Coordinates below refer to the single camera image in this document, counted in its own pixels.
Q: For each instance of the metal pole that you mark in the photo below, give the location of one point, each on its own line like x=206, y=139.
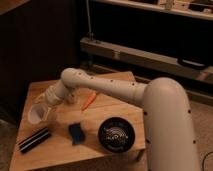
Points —
x=90, y=33

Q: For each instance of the blue sponge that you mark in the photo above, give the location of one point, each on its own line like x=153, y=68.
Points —
x=76, y=133

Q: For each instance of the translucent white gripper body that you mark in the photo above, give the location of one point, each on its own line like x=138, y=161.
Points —
x=51, y=109

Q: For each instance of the black handle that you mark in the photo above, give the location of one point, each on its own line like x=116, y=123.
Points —
x=193, y=65

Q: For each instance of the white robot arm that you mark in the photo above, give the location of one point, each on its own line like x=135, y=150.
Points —
x=168, y=121

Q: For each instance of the grey shelf rail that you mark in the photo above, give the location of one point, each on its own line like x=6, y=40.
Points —
x=145, y=59

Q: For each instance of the wooden table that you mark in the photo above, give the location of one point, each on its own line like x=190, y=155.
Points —
x=59, y=149

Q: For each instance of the black patterned bowl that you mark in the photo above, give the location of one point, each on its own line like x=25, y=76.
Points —
x=116, y=135

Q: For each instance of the orange carrot toy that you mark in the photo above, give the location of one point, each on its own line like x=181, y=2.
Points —
x=90, y=100

